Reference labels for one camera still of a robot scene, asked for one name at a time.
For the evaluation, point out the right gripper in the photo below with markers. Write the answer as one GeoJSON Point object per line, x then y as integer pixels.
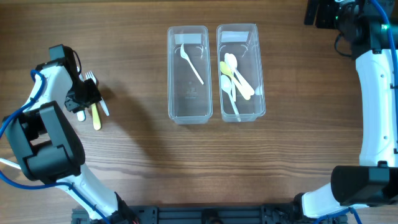
{"type": "Point", "coordinates": [323, 19]}

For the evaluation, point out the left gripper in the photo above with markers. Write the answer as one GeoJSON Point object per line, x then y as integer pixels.
{"type": "Point", "coordinates": [94, 95]}

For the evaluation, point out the white fork top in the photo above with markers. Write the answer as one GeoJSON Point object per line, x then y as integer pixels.
{"type": "Point", "coordinates": [90, 75]}

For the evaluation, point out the light blue plastic fork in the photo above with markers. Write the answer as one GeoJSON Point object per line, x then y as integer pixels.
{"type": "Point", "coordinates": [81, 116]}

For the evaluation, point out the yellow plastic fork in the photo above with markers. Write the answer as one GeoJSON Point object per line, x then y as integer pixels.
{"type": "Point", "coordinates": [95, 117]}

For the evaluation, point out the white thick-handled spoon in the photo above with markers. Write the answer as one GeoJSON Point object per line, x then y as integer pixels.
{"type": "Point", "coordinates": [232, 63]}

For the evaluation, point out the bent white plastic fork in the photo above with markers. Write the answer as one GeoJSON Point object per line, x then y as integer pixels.
{"type": "Point", "coordinates": [185, 56]}

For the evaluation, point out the yellow plastic spoon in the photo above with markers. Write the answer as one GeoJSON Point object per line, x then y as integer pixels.
{"type": "Point", "coordinates": [239, 87]}

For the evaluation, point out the white thin spoon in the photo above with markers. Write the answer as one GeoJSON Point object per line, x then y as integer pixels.
{"type": "Point", "coordinates": [226, 86]}

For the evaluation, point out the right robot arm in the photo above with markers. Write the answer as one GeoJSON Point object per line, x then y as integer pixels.
{"type": "Point", "coordinates": [370, 28]}

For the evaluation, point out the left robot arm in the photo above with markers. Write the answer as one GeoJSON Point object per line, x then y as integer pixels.
{"type": "Point", "coordinates": [46, 146]}

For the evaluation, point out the left clear plastic container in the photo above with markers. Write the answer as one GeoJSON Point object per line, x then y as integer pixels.
{"type": "Point", "coordinates": [189, 102]}

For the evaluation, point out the clear plastic container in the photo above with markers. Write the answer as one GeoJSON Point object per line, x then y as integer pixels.
{"type": "Point", "coordinates": [189, 102]}
{"type": "Point", "coordinates": [242, 40]}

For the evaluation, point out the right clear plastic container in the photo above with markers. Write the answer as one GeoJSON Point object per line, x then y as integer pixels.
{"type": "Point", "coordinates": [242, 40]}

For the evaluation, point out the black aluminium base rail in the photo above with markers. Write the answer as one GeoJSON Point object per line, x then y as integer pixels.
{"type": "Point", "coordinates": [265, 214]}

